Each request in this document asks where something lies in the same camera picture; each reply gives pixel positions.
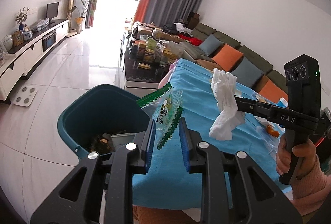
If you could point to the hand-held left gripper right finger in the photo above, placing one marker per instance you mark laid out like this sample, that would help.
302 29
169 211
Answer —
184 145

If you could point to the dark brown box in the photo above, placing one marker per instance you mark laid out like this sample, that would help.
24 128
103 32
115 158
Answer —
194 19

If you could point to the white tissue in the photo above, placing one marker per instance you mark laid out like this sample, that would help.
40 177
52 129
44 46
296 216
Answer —
225 110

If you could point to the dark glass coffee table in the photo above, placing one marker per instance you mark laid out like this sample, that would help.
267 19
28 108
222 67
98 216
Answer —
134 77

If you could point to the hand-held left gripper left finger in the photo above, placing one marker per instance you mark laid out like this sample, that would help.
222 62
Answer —
151 145

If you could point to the clear bag with ornament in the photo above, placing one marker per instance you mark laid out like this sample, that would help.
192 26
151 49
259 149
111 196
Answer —
2 54

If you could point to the brown wooden box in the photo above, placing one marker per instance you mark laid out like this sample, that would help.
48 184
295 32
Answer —
18 37

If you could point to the clear plastic bag with items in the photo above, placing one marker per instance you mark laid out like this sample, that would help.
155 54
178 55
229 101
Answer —
40 25

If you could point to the pink cloth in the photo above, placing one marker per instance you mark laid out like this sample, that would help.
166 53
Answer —
168 74

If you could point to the red cloth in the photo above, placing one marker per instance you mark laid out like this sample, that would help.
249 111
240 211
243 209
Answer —
191 40

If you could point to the white wall socket strip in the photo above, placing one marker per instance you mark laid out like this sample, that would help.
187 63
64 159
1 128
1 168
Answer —
31 11

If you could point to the teal plastic bin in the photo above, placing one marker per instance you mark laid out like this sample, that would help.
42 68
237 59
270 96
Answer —
77 120

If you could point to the person's right forearm pink sleeve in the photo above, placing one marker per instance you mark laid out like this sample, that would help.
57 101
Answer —
313 187

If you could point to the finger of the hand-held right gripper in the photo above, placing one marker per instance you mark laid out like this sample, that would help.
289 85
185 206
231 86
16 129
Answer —
258 111
248 100

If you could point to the grey-blue cushion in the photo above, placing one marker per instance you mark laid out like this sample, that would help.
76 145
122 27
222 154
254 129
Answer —
210 45
248 74

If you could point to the blue and white ceramic jar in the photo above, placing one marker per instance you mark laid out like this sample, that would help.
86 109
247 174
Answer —
27 34

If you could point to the olive green sofa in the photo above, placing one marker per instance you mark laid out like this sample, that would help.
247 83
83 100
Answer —
232 41

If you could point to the person's right hand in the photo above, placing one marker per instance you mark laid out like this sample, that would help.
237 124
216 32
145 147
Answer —
307 150

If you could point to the black cloth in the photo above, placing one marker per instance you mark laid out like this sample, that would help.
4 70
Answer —
170 28

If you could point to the green printed plastic wrapper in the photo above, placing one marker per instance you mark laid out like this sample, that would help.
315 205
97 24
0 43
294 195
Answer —
166 110

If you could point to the clear plastic wrapper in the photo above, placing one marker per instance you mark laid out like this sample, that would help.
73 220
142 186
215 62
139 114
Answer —
269 146

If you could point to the blue vase with green plant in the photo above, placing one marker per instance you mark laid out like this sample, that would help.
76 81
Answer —
22 19

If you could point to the blue towel cloth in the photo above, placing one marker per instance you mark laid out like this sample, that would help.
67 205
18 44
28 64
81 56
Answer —
201 84

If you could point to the gold tin box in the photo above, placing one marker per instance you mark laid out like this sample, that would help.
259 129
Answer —
144 66

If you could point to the blue capped bottle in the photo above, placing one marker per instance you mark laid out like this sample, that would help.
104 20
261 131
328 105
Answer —
283 103

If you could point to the white bathroom scale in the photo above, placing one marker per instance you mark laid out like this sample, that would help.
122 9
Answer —
25 96

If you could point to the cluster of food jars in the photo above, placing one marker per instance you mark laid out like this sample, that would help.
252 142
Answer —
150 52

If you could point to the black monitor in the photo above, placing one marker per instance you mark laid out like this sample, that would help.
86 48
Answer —
52 10

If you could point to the black appliance in cabinet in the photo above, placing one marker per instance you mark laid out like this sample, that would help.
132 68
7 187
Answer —
49 40

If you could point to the white TV cabinet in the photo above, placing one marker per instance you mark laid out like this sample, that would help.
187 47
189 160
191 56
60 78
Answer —
28 54

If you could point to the white cloth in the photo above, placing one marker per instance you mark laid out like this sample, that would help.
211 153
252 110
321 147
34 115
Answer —
182 27

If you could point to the tall potted plant yellow pot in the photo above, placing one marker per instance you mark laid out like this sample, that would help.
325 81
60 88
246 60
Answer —
86 6

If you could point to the orange cushion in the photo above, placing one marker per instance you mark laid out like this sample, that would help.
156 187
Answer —
227 57
274 92

